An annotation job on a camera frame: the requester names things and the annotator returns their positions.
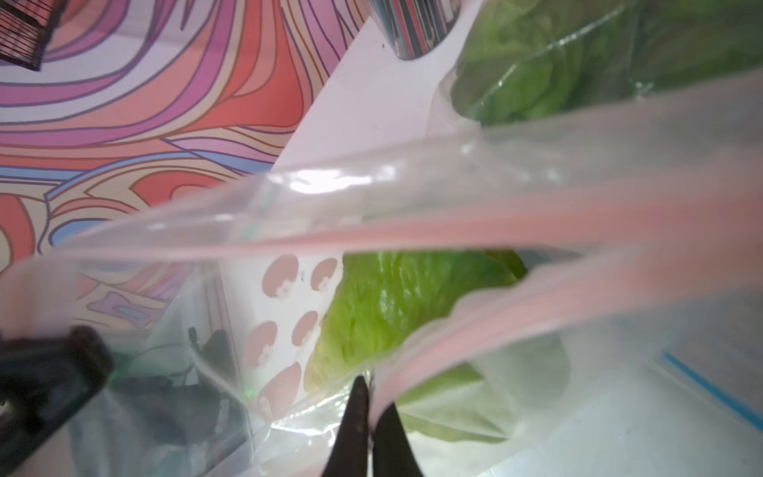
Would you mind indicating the metal pen holder cup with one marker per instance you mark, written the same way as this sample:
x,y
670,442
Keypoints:
x,y
413,28

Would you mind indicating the dark green bagged cabbage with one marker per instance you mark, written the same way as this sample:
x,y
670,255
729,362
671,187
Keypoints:
x,y
525,60

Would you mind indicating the black wire basket left wall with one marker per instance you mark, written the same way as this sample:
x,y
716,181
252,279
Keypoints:
x,y
27,27

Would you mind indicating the pink-zip clear zip-top bag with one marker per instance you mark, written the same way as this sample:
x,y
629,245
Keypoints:
x,y
239,311

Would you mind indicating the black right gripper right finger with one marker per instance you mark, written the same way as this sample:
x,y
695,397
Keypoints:
x,y
392,454

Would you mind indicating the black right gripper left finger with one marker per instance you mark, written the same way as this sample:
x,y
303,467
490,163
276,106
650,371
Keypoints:
x,y
349,457

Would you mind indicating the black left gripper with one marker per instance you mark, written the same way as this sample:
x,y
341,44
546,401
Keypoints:
x,y
44,383

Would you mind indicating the blue-zip clear zip-top bag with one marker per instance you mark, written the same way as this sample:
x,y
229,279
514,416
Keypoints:
x,y
664,195

